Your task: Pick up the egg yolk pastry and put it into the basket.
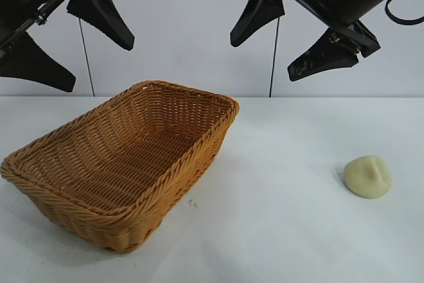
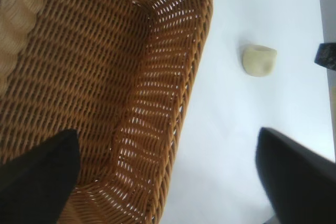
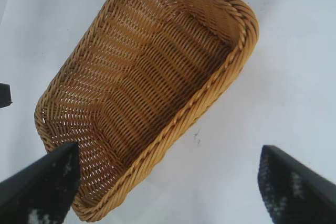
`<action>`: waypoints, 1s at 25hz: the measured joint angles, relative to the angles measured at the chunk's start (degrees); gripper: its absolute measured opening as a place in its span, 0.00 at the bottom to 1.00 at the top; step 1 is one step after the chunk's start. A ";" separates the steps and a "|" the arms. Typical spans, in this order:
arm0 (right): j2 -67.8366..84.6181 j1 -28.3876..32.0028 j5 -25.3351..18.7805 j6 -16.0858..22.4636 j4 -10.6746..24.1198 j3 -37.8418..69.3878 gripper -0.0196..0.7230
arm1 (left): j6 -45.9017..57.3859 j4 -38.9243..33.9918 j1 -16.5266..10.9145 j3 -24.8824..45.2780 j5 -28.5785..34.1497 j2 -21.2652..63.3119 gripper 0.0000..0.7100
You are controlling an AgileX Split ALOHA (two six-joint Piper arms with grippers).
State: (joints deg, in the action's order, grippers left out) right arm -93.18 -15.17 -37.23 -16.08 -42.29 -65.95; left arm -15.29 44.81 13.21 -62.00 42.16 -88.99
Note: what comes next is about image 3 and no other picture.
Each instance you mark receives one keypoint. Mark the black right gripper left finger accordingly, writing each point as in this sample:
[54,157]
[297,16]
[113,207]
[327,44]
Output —
[39,187]

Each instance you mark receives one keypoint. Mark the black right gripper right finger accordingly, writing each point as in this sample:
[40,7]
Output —
[296,195]

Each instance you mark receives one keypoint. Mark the tan woven wicker basket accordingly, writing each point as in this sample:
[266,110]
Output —
[157,77]

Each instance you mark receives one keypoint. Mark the black block-shaped object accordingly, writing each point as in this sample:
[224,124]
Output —
[4,95]

